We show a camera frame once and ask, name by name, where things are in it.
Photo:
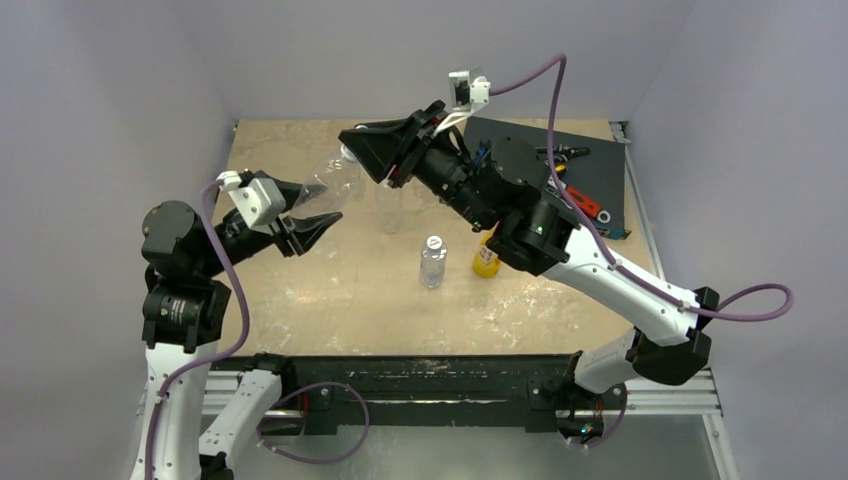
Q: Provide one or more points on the black handled cutters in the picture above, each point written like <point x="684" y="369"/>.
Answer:
<point x="563" y="154"/>

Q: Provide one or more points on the clear bottle blue cap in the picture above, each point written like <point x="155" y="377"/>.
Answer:
<point x="329" y="186"/>

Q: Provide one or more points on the dark network switch box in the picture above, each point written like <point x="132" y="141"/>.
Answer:
<point x="600" y="175"/>

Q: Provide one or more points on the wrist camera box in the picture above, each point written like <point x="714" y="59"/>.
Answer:
<point x="470" y="92"/>
<point x="235" y="184"/>

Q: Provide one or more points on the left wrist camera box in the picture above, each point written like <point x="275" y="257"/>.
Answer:
<point x="235" y="184"/>

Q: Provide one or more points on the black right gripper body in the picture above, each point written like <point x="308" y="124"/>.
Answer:
<point x="413" y="151"/>

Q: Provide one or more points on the clear bottle QR cap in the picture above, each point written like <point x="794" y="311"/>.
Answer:
<point x="390" y="203"/>

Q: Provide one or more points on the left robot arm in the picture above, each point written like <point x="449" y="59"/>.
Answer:
<point x="190" y="278"/>

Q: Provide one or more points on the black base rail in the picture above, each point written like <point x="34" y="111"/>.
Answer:
<point x="536" y="393"/>

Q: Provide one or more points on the small clear water bottle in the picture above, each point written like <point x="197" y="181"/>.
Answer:
<point x="432" y="262"/>

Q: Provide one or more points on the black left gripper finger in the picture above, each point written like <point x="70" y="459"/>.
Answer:
<point x="270" y="193"/>
<point x="317" y="226"/>

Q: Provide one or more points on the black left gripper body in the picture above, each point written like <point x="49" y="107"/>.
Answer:
<point x="277" y="231"/>

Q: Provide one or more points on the red handled tool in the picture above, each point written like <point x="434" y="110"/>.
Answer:
<point x="588" y="206"/>

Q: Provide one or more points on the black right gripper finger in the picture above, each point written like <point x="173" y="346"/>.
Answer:
<point x="383" y="153"/>
<point x="412" y="124"/>

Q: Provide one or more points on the yellow juice bottle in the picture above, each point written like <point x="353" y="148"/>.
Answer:
<point x="485" y="262"/>

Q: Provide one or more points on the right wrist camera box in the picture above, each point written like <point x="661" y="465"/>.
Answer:
<point x="470" y="92"/>

